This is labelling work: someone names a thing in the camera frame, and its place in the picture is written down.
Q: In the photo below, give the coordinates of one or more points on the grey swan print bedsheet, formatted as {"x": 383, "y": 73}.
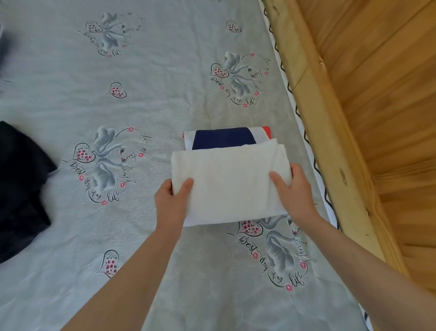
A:
{"x": 153, "y": 102}

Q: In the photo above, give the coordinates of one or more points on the white zigzag pattern mattress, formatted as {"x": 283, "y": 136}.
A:
{"x": 306, "y": 136}

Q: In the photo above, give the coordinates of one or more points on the black clothing pile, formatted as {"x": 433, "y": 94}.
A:
{"x": 20, "y": 191}

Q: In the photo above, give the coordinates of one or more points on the person's left forearm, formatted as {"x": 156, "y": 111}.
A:
{"x": 133, "y": 278}

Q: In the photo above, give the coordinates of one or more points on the navy red white folded garment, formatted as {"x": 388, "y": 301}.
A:
{"x": 224, "y": 138}

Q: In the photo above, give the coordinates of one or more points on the person's left thumb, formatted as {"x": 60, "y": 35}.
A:
{"x": 185, "y": 192}

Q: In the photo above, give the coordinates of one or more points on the person's right forearm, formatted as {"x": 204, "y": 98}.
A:
{"x": 368, "y": 272}

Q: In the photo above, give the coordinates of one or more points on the wooden bed frame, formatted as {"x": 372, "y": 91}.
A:
{"x": 327, "y": 119}

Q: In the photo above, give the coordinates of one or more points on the person's left hand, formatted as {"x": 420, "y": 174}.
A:
{"x": 168, "y": 204}

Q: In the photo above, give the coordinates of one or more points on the person's right hand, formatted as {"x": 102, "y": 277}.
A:
{"x": 299, "y": 196}

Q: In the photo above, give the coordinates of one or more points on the person's right thumb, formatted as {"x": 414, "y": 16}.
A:
{"x": 280, "y": 186}

